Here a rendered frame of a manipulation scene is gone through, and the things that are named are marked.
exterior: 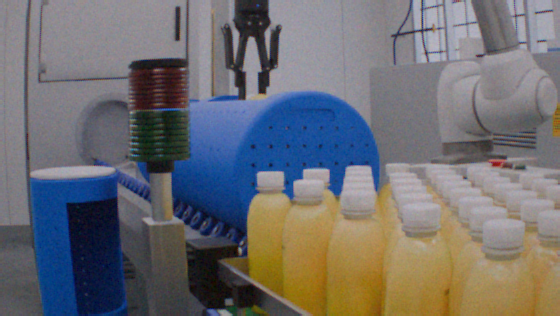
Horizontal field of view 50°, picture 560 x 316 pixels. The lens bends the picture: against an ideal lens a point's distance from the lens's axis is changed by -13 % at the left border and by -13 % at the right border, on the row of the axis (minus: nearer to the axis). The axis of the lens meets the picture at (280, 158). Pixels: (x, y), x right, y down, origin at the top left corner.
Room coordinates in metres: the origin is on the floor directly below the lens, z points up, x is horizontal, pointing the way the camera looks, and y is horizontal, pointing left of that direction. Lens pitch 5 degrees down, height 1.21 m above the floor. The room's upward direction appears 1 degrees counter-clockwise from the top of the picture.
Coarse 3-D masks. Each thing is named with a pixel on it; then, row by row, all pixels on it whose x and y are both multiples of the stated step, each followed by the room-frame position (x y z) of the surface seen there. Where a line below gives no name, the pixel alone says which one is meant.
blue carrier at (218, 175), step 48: (288, 96) 1.16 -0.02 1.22; (336, 96) 1.20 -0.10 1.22; (192, 144) 1.36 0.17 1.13; (240, 144) 1.12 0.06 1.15; (288, 144) 1.15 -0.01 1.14; (336, 144) 1.19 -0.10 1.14; (192, 192) 1.39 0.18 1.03; (240, 192) 1.12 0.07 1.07; (288, 192) 1.15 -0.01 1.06; (336, 192) 1.19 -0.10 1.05
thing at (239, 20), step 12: (240, 0) 1.40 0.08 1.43; (252, 0) 1.40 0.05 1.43; (264, 0) 1.41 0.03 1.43; (240, 12) 1.41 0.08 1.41; (252, 12) 1.42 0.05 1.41; (264, 12) 1.43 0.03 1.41; (240, 24) 1.41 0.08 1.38; (252, 24) 1.42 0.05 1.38; (264, 24) 1.43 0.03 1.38; (252, 36) 1.43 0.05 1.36
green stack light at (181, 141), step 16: (128, 112) 0.65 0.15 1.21; (144, 112) 0.63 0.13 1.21; (160, 112) 0.63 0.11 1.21; (176, 112) 0.64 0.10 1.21; (128, 128) 0.65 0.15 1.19; (144, 128) 0.63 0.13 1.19; (160, 128) 0.63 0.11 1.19; (176, 128) 0.64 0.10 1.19; (144, 144) 0.63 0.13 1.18; (160, 144) 0.63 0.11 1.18; (176, 144) 0.64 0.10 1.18; (144, 160) 0.63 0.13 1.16; (160, 160) 0.63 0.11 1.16; (176, 160) 0.64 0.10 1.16
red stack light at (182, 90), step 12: (132, 72) 0.64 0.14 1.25; (144, 72) 0.63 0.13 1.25; (156, 72) 0.63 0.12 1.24; (168, 72) 0.64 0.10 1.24; (180, 72) 0.64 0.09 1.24; (132, 84) 0.64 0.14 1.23; (144, 84) 0.63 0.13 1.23; (156, 84) 0.63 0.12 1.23; (168, 84) 0.64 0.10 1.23; (180, 84) 0.65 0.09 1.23; (132, 96) 0.64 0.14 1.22; (144, 96) 0.63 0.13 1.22; (156, 96) 0.63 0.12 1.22; (168, 96) 0.64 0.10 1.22; (180, 96) 0.64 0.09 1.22; (132, 108) 0.64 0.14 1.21; (144, 108) 0.63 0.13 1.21; (156, 108) 0.63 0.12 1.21; (168, 108) 0.64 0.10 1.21
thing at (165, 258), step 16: (144, 224) 0.66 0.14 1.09; (160, 224) 0.64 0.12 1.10; (176, 224) 0.65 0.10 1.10; (144, 240) 0.66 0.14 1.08; (160, 240) 0.64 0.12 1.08; (176, 240) 0.65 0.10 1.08; (144, 256) 0.67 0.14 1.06; (160, 256) 0.64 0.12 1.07; (176, 256) 0.65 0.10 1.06; (160, 272) 0.64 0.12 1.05; (176, 272) 0.65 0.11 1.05; (160, 288) 0.64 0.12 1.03; (176, 288) 0.65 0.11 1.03; (160, 304) 0.64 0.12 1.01; (176, 304) 0.65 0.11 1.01
